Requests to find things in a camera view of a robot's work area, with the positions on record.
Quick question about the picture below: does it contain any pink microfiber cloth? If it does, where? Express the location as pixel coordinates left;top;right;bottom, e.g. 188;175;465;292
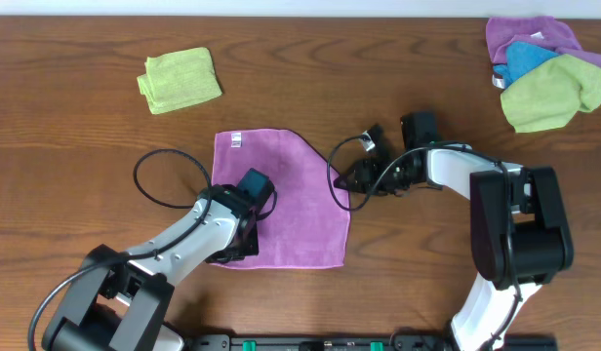
212;129;350;270

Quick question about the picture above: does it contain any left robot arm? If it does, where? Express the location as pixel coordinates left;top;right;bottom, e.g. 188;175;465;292
41;180;276;350

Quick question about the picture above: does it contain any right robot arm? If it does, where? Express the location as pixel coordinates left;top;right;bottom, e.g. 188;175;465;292
327;142;574;350

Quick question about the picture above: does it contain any folded light green cloth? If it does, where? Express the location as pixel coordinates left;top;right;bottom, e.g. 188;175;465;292
137;47;222;115

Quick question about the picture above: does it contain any crumpled green cloth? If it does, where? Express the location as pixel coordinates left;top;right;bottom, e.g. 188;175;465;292
501;55;601;134

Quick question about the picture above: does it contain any crumpled blue cloth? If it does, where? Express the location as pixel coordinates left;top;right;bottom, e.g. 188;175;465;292
492;42;558;90

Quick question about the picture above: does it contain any crumpled purple cloth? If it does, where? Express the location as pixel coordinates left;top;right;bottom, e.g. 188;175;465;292
485;16;601;68

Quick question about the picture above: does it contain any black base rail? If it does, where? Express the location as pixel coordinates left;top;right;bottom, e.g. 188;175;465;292
182;332;559;351

